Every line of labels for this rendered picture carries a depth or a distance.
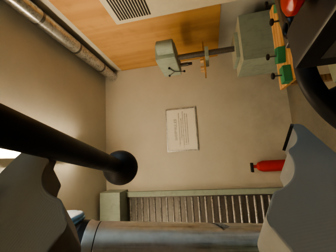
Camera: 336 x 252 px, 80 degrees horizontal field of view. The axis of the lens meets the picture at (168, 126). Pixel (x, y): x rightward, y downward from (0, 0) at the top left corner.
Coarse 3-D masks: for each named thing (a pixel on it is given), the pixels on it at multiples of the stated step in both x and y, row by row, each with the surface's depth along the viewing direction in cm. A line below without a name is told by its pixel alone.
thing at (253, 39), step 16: (240, 16) 201; (256, 16) 197; (240, 32) 198; (256, 32) 195; (160, 48) 202; (224, 48) 217; (240, 48) 202; (256, 48) 192; (272, 48) 189; (160, 64) 225; (176, 64) 227; (208, 64) 238; (240, 64) 210; (256, 64) 205; (272, 64) 207
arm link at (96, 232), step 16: (80, 224) 41; (96, 224) 42; (112, 224) 43; (128, 224) 43; (144, 224) 43; (160, 224) 43; (176, 224) 44; (192, 224) 44; (208, 224) 44; (224, 224) 45; (240, 224) 45; (256, 224) 46; (80, 240) 38; (96, 240) 39; (112, 240) 39; (128, 240) 39; (144, 240) 40; (160, 240) 40; (176, 240) 40; (192, 240) 40; (208, 240) 40; (224, 240) 41; (240, 240) 41; (256, 240) 41
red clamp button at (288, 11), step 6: (282, 0) 15; (288, 0) 14; (294, 0) 14; (300, 0) 14; (282, 6) 15; (288, 6) 14; (294, 6) 14; (300, 6) 14; (288, 12) 15; (294, 12) 14
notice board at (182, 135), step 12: (180, 108) 302; (192, 108) 298; (168, 120) 303; (180, 120) 299; (192, 120) 295; (168, 132) 300; (180, 132) 296; (192, 132) 293; (168, 144) 297; (180, 144) 294; (192, 144) 290
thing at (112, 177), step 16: (0, 112) 6; (16, 112) 7; (0, 128) 6; (16, 128) 7; (32, 128) 7; (48, 128) 8; (0, 144) 7; (16, 144) 7; (32, 144) 8; (48, 144) 8; (64, 144) 9; (80, 144) 11; (64, 160) 10; (80, 160) 11; (96, 160) 13; (112, 160) 16; (128, 160) 19; (112, 176) 19; (128, 176) 19
